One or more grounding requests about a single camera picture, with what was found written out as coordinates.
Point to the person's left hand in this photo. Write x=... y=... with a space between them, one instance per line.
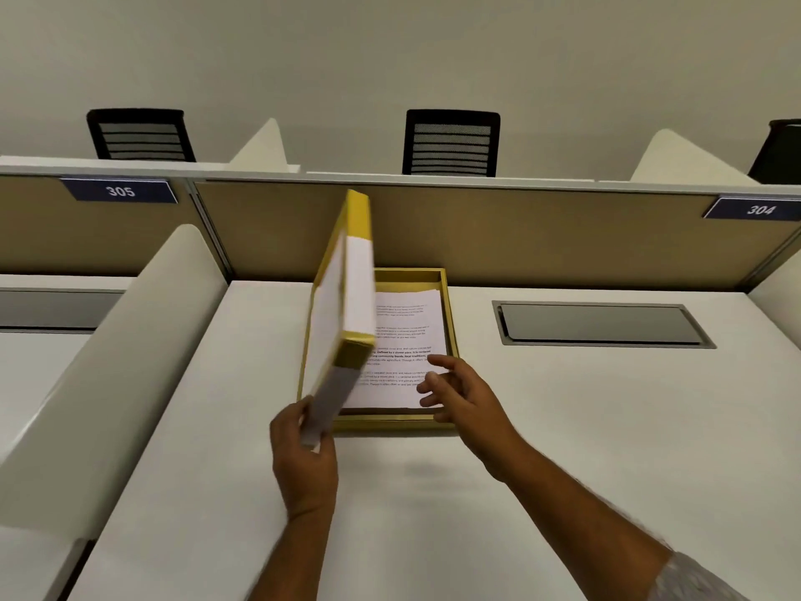
x=303 y=469

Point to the person's right hand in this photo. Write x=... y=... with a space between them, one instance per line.
x=475 y=409

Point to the person's right thumb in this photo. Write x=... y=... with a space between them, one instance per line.
x=445 y=364

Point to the person's left fingers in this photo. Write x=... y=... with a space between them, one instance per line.
x=304 y=411

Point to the yellow box lid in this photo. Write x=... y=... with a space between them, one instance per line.
x=356 y=287

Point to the person's right forearm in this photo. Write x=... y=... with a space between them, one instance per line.
x=582 y=532

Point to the person's left forearm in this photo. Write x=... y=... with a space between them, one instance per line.
x=294 y=557

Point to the printed white paper sheet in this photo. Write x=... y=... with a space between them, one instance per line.
x=407 y=331

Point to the yellow box base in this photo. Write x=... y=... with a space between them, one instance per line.
x=388 y=423

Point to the beige desk partition panel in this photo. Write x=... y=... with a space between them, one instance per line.
x=532 y=244
x=94 y=237

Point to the white side divider panel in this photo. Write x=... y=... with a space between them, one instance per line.
x=682 y=159
x=779 y=294
x=266 y=147
x=106 y=381

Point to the black mesh office chair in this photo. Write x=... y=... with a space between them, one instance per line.
x=450 y=143
x=141 y=137
x=779 y=153

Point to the blue desk number sign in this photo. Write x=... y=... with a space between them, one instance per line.
x=119 y=190
x=757 y=209

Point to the grey patterned sleeve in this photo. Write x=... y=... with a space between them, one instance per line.
x=694 y=582

